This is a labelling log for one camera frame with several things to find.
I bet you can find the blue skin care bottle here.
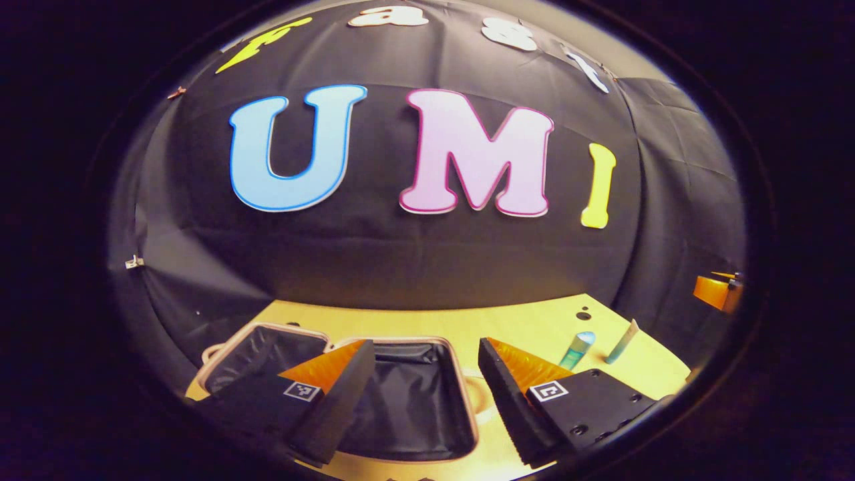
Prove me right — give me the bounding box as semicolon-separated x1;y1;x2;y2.
558;331;596;371

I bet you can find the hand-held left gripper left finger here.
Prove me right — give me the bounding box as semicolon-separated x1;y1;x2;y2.
199;339;377;467

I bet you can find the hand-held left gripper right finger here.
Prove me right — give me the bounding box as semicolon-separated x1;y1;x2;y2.
478;337;662;468

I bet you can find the black backdrop cloth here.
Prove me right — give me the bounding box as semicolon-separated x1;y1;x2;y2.
107;0;747;378

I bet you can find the teal skin care tube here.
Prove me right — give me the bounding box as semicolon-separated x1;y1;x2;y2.
605;319;640;365

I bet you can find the pink suitcase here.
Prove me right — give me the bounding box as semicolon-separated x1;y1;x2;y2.
198;323;493;463

